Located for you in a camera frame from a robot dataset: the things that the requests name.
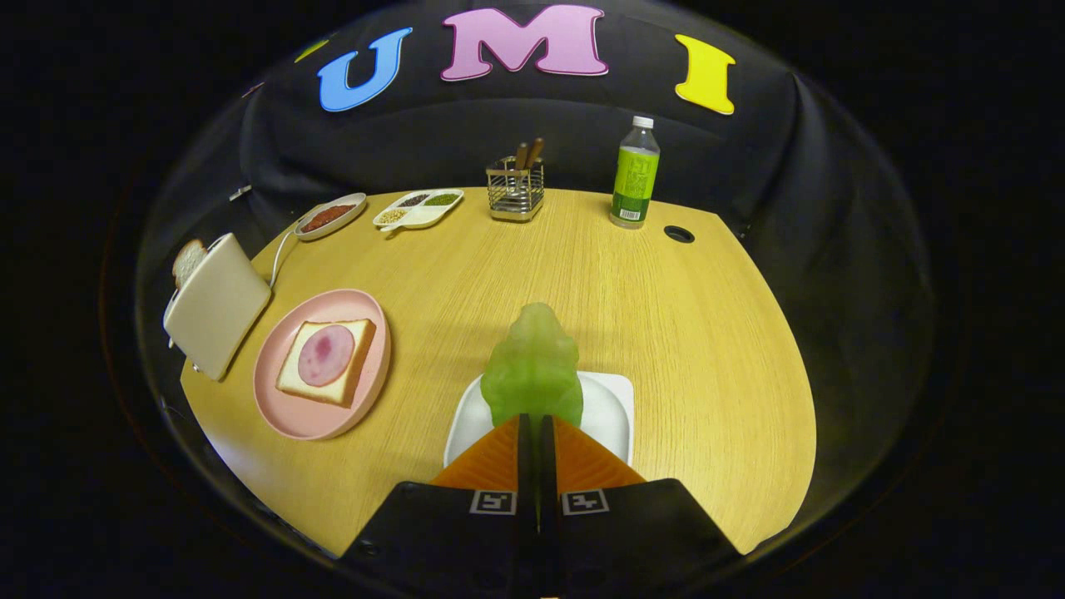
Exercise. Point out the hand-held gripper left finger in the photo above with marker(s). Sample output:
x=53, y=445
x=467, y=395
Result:
x=466, y=532

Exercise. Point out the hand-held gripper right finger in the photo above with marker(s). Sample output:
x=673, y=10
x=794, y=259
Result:
x=607, y=532

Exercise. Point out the green lettuce leaf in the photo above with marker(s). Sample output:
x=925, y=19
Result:
x=532, y=366

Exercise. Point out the plain bread slice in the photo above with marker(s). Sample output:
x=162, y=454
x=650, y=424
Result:
x=187, y=262

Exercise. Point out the white square plate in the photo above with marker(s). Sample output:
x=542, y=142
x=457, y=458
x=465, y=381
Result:
x=607, y=416

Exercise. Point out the pink round plate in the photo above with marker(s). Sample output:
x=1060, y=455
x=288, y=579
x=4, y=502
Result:
x=283, y=408

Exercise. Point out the bread slice with ham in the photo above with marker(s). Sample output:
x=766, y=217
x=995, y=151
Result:
x=354, y=341

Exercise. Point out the pink ham slice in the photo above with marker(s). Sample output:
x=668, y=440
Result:
x=326, y=355

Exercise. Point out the white divided bean dish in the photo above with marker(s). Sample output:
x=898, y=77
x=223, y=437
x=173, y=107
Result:
x=424, y=218

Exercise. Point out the white toaster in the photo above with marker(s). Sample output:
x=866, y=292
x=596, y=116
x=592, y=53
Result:
x=216, y=308

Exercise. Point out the raw red meat steak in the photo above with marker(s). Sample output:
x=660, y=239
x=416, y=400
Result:
x=329, y=218

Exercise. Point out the beige round plate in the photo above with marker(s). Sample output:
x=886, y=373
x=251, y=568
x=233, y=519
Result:
x=356, y=205

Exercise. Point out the green label drink bottle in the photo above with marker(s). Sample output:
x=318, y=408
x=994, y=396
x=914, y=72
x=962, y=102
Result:
x=634, y=179

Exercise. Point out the white cloth clip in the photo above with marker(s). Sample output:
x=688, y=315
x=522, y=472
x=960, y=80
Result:
x=240, y=192

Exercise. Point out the black backdrop cloth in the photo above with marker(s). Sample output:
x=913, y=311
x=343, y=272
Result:
x=516, y=125

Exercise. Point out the red cloth clip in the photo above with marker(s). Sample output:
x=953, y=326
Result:
x=253, y=88

